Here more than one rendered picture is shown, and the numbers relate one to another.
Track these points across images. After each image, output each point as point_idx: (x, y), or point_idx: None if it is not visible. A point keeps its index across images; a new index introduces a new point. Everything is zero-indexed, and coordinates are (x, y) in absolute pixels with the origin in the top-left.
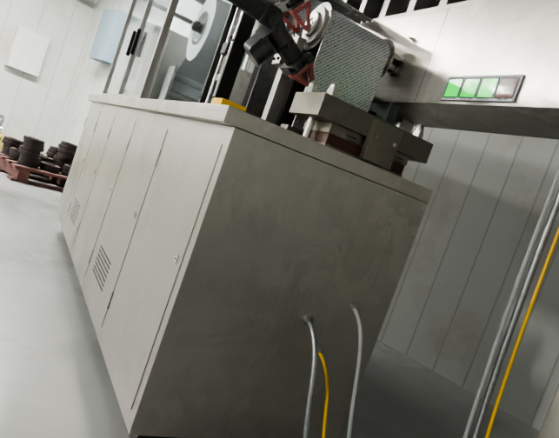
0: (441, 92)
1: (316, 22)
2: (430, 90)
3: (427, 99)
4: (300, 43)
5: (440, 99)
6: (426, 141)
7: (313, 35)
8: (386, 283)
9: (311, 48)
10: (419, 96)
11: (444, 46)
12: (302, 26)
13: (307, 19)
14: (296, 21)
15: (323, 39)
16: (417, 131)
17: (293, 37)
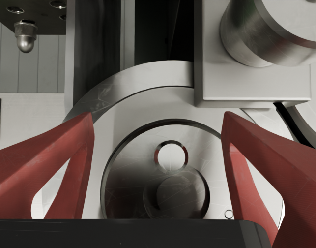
0: (8, 112)
1: (108, 195)
2: (35, 115)
3: (36, 99)
4: (197, 68)
5: (4, 100)
6: (8, 27)
7: (128, 127)
8: None
9: (136, 67)
10: (60, 106)
11: (39, 200)
12: (63, 123)
13: (62, 184)
14: (234, 191)
15: (66, 113)
16: (16, 34)
17: (276, 92)
